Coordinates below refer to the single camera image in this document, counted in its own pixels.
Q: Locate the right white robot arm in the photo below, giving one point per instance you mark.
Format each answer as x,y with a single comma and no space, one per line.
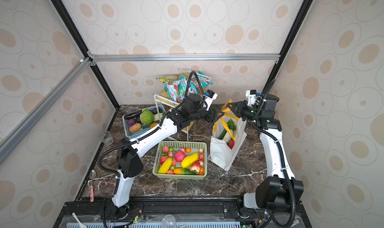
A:
279,194

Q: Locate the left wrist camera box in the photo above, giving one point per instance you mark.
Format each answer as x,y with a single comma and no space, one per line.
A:
208,97

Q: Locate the metal spoon pink handle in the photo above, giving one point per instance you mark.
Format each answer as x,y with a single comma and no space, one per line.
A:
92,176

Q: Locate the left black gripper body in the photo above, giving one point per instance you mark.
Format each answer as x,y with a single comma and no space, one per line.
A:
199,113

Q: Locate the orange brown potato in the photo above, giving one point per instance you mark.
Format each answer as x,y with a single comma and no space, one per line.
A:
135,128

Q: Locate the green plastic fruit basket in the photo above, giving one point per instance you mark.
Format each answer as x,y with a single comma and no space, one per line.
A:
168,148

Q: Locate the white radish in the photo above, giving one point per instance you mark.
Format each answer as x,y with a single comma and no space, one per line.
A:
228,136

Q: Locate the green cabbage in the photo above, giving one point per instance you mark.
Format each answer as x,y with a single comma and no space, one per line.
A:
146,117

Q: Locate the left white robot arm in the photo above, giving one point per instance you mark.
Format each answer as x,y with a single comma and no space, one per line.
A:
130,164

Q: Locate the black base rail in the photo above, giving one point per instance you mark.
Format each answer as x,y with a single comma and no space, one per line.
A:
222,207

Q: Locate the green orange papaya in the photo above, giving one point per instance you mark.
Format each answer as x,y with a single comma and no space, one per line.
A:
184,171

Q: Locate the horizontal aluminium frame bar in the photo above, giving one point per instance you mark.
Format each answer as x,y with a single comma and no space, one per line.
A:
184,57

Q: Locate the yellow green snack bag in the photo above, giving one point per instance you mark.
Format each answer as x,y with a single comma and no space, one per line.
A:
168,78

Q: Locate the purple round vegetable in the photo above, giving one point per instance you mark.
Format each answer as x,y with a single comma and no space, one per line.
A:
131,122

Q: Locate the blue plastic vegetable basket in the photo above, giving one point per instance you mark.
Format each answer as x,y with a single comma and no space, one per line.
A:
136,115

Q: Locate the white wire wooden shelf rack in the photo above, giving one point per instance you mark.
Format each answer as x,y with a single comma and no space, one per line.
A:
164,98

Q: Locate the red pepper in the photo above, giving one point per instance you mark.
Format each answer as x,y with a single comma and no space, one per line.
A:
231,144

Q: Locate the white grocery tote bag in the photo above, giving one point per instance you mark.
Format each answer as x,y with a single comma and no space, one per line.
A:
220,154

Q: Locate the green cucumber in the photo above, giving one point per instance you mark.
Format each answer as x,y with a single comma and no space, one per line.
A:
222,135

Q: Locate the teal pink snack bag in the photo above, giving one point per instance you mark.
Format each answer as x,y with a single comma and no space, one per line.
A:
204,80

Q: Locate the clear plastic cup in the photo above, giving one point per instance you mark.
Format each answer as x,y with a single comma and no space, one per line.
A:
106,137

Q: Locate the leafy green vegetable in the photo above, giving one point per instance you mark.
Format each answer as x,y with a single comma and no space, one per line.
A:
232,125

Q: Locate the diagonal aluminium frame bar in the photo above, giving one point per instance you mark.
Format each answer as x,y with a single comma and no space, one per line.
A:
27,124

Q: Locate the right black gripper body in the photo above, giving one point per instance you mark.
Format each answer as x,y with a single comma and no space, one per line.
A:
247,112

